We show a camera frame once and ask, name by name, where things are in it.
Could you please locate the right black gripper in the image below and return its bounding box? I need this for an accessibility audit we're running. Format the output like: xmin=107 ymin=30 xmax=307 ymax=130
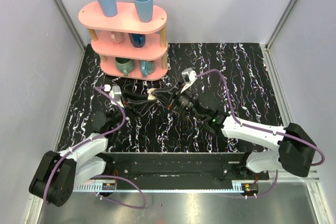
xmin=151 ymin=80 xmax=205 ymax=122

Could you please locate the beige earbud charging case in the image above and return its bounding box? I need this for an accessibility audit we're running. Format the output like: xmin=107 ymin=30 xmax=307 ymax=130
xmin=148 ymin=88 xmax=156 ymax=100

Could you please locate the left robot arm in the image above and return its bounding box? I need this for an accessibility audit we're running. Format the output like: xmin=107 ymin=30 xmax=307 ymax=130
xmin=28 ymin=86 xmax=156 ymax=207

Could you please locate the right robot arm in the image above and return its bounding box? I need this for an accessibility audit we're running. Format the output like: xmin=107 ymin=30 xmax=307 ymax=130
xmin=150 ymin=86 xmax=317 ymax=180

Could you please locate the blue butterfly mug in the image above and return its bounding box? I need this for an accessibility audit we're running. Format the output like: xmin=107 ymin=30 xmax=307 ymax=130
xmin=140 ymin=60 xmax=156 ymax=77

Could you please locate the green ceramic mug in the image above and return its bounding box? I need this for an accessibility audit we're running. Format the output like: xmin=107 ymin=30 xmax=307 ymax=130
xmin=115 ymin=57 xmax=135 ymax=76

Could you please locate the pink three-tier wooden shelf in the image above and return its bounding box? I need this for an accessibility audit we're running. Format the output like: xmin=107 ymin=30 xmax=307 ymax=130
xmin=78 ymin=2 xmax=168 ymax=81

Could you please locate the dark blue mug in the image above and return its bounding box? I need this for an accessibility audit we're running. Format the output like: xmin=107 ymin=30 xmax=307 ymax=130
xmin=129 ymin=33 xmax=145 ymax=48

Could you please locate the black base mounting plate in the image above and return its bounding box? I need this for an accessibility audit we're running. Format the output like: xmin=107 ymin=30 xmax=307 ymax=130
xmin=83 ymin=152 xmax=270 ymax=190

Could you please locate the pink mug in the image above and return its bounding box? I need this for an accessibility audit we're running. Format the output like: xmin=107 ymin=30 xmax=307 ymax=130
xmin=111 ymin=31 xmax=124 ymax=44

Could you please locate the left controller board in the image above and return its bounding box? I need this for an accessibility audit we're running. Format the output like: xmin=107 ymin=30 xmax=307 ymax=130
xmin=101 ymin=182 xmax=116 ymax=191

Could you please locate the controller board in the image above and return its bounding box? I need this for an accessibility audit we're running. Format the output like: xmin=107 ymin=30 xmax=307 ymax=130
xmin=243 ymin=183 xmax=259 ymax=192
xmin=101 ymin=182 xmax=116 ymax=191

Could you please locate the short light blue cup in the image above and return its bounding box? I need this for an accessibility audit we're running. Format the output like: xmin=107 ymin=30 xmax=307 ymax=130
xmin=133 ymin=0 xmax=153 ymax=23

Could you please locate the right controller board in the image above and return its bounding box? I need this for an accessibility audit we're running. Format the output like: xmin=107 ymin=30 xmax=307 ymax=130
xmin=243 ymin=183 xmax=259 ymax=192

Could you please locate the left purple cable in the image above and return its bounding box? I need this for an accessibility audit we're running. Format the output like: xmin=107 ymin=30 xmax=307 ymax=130
xmin=44 ymin=85 xmax=146 ymax=210

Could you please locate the purple cable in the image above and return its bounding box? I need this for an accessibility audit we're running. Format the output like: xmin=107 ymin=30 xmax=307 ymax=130
xmin=195 ymin=69 xmax=326 ymax=198
xmin=44 ymin=85 xmax=146 ymax=210

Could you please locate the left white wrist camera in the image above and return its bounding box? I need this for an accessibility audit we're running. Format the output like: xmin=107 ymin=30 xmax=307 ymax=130
xmin=104 ymin=84 xmax=122 ymax=99

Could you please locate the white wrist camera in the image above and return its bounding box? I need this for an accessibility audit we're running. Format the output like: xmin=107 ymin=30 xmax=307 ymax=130
xmin=104 ymin=84 xmax=122 ymax=99
xmin=181 ymin=68 xmax=197 ymax=93

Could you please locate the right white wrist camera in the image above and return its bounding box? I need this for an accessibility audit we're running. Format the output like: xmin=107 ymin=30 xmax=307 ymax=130
xmin=181 ymin=68 xmax=197 ymax=93

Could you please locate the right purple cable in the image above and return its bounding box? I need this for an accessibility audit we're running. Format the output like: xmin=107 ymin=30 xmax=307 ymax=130
xmin=195 ymin=69 xmax=326 ymax=198

